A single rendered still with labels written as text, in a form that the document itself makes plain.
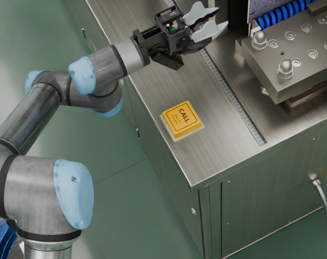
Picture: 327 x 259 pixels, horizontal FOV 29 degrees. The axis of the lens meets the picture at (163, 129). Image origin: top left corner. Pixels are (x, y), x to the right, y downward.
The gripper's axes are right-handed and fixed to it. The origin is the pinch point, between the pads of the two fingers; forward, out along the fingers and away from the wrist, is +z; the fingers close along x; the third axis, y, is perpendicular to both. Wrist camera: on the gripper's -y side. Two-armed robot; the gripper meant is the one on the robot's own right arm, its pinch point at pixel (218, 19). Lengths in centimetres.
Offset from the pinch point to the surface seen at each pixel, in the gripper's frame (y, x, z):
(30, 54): -107, 97, -41
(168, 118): -16.8, -8.3, -18.5
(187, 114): -16.8, -9.5, -14.0
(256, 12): -3.9, 0.0, 10.2
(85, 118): -108, 57, -32
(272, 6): -4.5, 0.0, 14.3
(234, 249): -93, -24, -8
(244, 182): -35.0, -24.7, -6.7
